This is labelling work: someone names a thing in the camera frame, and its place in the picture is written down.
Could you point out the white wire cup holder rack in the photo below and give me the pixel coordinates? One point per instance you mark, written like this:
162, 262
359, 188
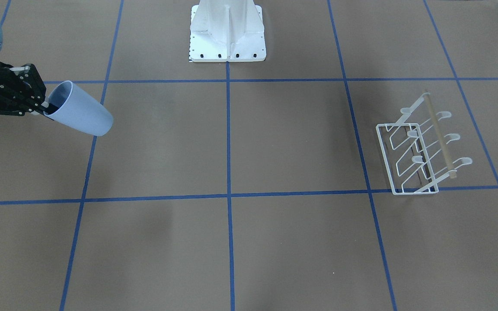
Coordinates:
415, 149

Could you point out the light blue plastic cup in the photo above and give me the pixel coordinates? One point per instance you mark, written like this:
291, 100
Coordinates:
71, 106

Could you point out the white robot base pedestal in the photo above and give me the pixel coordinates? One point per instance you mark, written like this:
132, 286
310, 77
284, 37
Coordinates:
227, 31

